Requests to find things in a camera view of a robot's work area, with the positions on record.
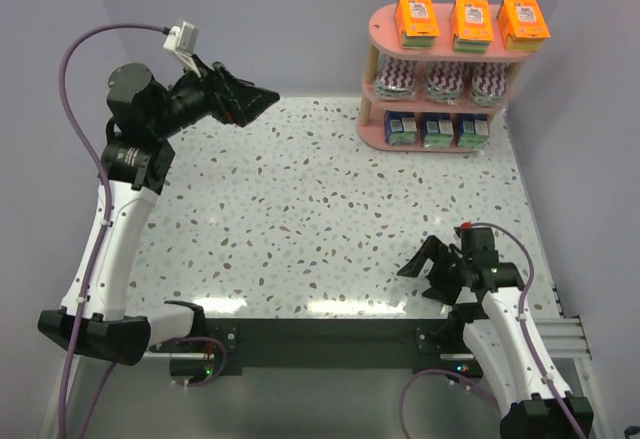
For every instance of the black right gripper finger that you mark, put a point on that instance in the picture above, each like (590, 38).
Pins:
(429, 250)
(442, 293)

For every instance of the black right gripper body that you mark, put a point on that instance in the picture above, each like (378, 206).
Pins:
(447, 267)

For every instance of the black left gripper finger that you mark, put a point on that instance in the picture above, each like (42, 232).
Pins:
(247, 102)
(223, 79)

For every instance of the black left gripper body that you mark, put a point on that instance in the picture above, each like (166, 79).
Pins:
(220, 94)

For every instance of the blue green sponge pack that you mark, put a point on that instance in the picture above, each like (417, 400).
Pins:
(437, 130)
(472, 130)
(400, 128)

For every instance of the purple striped sponge pack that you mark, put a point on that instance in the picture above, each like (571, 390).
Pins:
(489, 84)
(395, 79)
(445, 81)

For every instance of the orange green Sponge Daddy box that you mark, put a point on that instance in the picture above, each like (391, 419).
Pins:
(416, 24)

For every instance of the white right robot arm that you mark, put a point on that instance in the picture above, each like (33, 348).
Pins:
(490, 316)

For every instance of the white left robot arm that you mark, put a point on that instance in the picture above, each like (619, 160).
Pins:
(92, 320)

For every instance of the pink three-tier shelf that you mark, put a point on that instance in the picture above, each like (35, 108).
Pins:
(384, 41)

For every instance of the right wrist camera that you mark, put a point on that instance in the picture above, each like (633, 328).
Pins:
(465, 228)

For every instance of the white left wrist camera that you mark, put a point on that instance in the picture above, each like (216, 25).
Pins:
(180, 43)

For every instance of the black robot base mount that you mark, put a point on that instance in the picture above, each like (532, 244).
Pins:
(352, 343)

